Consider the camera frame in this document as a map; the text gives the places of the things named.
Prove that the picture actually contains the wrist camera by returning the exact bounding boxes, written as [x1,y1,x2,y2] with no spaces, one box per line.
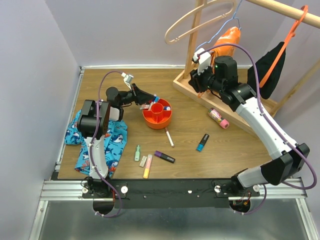
[192,48,211,75]
[123,74,134,89]

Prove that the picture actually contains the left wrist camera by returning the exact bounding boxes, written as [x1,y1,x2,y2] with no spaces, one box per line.
[123,74,134,89]

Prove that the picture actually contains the grey eraser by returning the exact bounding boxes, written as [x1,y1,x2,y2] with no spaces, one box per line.
[139,155,148,168]

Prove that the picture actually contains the orange plastic hanger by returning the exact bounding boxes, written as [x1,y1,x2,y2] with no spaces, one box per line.
[259,5,309,88]

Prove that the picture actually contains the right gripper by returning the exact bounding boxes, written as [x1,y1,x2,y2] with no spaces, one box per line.
[188,61,225,94]

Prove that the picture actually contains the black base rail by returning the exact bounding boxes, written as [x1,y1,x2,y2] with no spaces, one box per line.
[82,178,260,209]

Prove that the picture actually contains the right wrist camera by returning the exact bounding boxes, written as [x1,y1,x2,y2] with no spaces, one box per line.
[192,48,211,75]

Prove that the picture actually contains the blue wire hanger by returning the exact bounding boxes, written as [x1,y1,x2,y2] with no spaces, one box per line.
[196,0,243,51]

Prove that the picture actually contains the white grey marker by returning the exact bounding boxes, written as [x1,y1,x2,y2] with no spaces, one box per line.
[140,104,150,110]

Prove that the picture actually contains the black blue highlighter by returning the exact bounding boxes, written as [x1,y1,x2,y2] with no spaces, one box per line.
[196,133,210,152]

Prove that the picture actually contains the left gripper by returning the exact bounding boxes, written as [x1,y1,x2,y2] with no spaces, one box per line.
[117,83,154,107]

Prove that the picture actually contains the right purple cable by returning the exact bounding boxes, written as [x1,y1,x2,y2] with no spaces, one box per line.
[197,44,318,216]

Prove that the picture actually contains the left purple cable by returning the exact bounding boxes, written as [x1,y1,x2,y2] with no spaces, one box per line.
[91,70,128,218]

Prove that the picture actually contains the white dark blue marker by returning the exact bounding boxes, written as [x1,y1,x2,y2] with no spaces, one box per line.
[163,106,172,111]

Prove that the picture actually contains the blue shark print shorts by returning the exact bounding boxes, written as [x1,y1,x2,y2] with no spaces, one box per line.
[64,109,129,175]

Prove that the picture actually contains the white brown marker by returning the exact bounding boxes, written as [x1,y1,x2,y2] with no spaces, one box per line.
[165,127,175,148]

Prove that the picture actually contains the wooden clothes rack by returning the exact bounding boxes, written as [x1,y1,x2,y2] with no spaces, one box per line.
[165,0,320,134]

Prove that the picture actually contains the pink crayon tube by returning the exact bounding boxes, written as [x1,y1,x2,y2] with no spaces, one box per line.
[208,108,230,129]

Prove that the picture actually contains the pink yellow highlighter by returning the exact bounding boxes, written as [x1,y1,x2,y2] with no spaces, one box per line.
[142,154,153,179]

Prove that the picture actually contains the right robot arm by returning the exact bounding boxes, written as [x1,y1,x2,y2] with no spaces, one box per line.
[188,52,310,196]

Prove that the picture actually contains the orange round desk organizer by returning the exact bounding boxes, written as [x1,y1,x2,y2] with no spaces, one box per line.
[142,98,173,130]

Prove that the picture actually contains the black purple highlighter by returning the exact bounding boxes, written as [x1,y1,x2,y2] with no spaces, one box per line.
[154,150,176,164]

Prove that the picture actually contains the purple cable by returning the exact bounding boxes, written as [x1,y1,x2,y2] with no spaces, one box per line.
[91,70,128,218]
[197,44,318,216]

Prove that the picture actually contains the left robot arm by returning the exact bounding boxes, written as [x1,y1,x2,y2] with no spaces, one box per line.
[77,83,155,198]

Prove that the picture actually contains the orange folded cloth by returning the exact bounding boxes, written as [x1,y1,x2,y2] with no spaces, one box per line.
[190,26,241,98]

